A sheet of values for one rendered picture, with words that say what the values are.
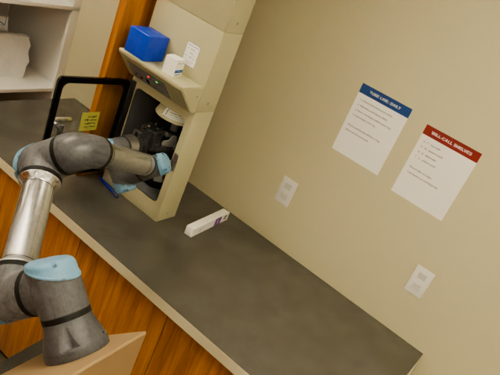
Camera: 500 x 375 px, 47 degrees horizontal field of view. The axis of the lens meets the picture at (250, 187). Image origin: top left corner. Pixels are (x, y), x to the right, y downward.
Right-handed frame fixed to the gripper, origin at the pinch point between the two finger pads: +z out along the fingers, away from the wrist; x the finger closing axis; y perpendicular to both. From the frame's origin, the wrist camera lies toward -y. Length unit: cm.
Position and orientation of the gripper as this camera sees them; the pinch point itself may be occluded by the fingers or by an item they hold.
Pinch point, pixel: (170, 139)
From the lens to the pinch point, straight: 228.1
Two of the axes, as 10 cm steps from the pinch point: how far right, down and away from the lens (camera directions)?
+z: 5.8, -2.4, 7.8
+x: -7.6, -5.2, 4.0
